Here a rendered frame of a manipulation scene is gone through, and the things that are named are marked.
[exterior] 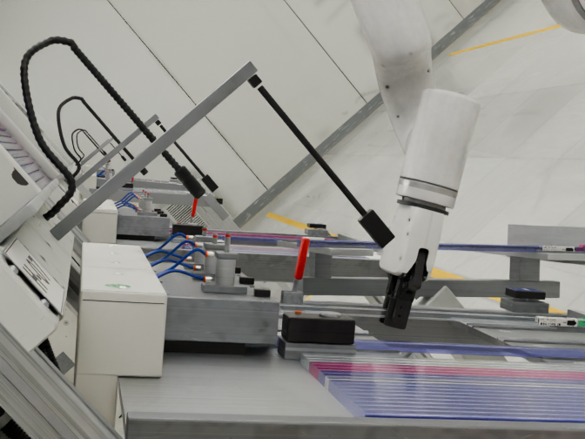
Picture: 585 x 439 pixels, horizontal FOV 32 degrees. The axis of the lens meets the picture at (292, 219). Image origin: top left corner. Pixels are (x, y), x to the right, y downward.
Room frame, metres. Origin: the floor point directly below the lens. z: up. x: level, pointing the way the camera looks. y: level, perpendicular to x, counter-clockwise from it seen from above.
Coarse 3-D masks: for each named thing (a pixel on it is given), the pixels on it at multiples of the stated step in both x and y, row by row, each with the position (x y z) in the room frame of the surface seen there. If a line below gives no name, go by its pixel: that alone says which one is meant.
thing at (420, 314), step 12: (288, 312) 1.34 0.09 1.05; (312, 312) 1.34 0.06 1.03; (348, 312) 1.35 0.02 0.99; (360, 312) 1.35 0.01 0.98; (372, 312) 1.35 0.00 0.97; (384, 312) 1.35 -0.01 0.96; (420, 312) 1.36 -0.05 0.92; (432, 312) 1.36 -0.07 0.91; (444, 312) 1.36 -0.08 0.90; (456, 312) 1.37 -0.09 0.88; (528, 324) 1.37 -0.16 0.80
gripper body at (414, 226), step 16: (400, 208) 1.38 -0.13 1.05; (416, 208) 1.33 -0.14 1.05; (432, 208) 1.34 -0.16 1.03; (400, 224) 1.36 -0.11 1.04; (416, 224) 1.32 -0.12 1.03; (432, 224) 1.33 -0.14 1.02; (400, 240) 1.34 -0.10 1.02; (416, 240) 1.32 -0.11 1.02; (432, 240) 1.32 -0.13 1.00; (384, 256) 1.39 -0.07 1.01; (400, 256) 1.32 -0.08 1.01; (416, 256) 1.32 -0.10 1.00; (432, 256) 1.32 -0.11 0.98; (400, 272) 1.32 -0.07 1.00
